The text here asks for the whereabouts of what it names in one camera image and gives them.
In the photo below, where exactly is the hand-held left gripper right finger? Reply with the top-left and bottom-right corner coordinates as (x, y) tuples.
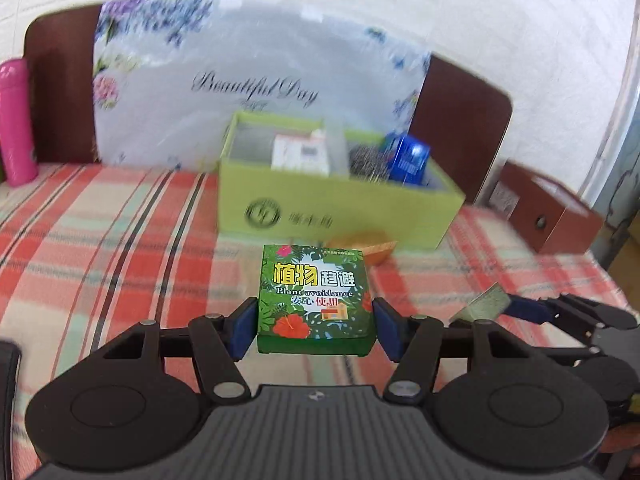
(372, 296), (539, 404)

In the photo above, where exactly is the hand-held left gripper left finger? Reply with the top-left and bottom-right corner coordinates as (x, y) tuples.
(102, 297), (259, 404)

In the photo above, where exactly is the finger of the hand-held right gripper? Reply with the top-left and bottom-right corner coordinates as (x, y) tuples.
(531, 331), (605, 362)
(507, 293), (639, 332)

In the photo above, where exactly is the small olive card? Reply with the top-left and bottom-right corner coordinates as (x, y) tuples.
(446, 282), (511, 323)

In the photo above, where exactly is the green leaf print box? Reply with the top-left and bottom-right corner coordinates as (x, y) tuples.
(256, 243), (377, 358)

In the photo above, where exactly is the lime green cardboard box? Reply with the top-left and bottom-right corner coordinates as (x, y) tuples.
(216, 112), (467, 251)

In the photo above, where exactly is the speckled steel wool scrubber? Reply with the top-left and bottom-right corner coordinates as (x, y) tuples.
(347, 142), (396, 181)

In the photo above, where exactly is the small shiny blue box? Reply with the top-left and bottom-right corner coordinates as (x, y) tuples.
(385, 133), (432, 184)

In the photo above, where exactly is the white red label box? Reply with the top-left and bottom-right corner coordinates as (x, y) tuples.
(271, 130), (331, 176)

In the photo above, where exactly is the brown cardboard box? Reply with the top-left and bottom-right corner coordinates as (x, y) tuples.
(492, 160), (606, 256)

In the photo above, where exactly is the plaid bed sheet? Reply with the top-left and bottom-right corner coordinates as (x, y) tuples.
(0, 162), (640, 480)

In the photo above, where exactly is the brown wooden headboard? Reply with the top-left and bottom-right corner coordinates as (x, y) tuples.
(22, 2), (513, 206)

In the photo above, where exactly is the floral plastic wrapped cushion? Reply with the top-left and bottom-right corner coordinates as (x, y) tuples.
(91, 0), (433, 171)

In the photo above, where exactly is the pink thermos bottle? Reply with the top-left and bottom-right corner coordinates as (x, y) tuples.
(0, 58), (40, 186)

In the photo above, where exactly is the white wall pipe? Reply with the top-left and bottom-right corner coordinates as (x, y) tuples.
(592, 45), (638, 196)

